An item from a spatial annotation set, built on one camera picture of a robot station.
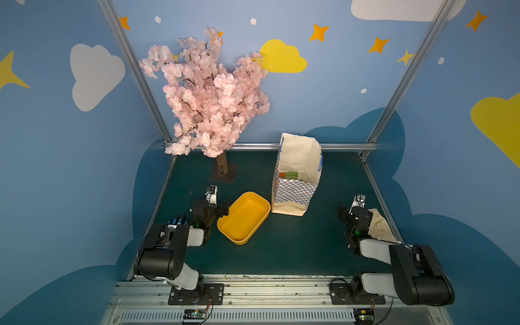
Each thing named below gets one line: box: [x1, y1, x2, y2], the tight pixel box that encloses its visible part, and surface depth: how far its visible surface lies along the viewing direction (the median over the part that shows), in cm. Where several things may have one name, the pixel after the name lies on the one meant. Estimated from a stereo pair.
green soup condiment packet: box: [278, 171, 299, 180], surface depth 109 cm
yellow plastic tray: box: [216, 191, 271, 246], surface depth 96 cm
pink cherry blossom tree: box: [139, 26, 271, 175], surface depth 70 cm
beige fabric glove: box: [367, 208, 399, 242], surface depth 94 cm
